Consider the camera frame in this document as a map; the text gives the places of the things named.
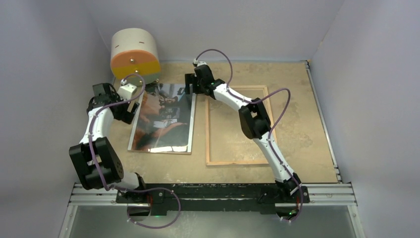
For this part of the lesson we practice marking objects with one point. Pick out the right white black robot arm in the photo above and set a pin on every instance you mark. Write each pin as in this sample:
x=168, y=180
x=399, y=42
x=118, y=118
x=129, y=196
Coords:
x=254, y=121

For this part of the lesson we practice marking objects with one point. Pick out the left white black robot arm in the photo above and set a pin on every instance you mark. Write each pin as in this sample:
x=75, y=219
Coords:
x=96, y=163

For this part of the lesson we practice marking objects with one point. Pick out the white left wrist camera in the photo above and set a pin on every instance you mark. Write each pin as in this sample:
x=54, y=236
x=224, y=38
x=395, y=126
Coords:
x=127, y=91

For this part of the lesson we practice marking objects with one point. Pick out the round cabinet with coloured drawers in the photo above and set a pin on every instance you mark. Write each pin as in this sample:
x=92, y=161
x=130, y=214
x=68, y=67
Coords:
x=134, y=50

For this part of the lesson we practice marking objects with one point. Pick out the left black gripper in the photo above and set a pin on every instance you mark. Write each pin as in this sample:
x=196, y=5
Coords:
x=127, y=116

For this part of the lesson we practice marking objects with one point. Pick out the glossy photo print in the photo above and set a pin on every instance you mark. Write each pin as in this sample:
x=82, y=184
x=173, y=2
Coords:
x=164, y=122

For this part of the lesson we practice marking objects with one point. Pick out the white wooden picture frame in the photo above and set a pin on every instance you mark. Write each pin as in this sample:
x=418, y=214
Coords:
x=225, y=143

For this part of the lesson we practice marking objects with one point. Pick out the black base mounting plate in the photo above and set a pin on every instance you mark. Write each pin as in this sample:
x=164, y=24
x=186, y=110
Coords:
x=265, y=198

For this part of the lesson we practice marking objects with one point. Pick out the aluminium rail frame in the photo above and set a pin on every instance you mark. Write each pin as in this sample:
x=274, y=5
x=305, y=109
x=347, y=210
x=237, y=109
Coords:
x=321, y=194

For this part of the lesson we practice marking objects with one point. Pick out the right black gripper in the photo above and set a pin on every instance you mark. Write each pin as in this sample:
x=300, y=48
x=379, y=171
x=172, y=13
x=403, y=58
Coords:
x=191, y=79

